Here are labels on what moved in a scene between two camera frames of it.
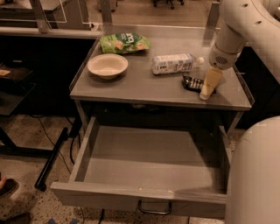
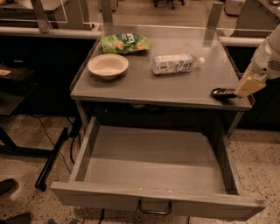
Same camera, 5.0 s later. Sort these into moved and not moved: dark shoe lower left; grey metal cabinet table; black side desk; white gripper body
Moved: white gripper body
Not moved: dark shoe lower left; grey metal cabinet table; black side desk
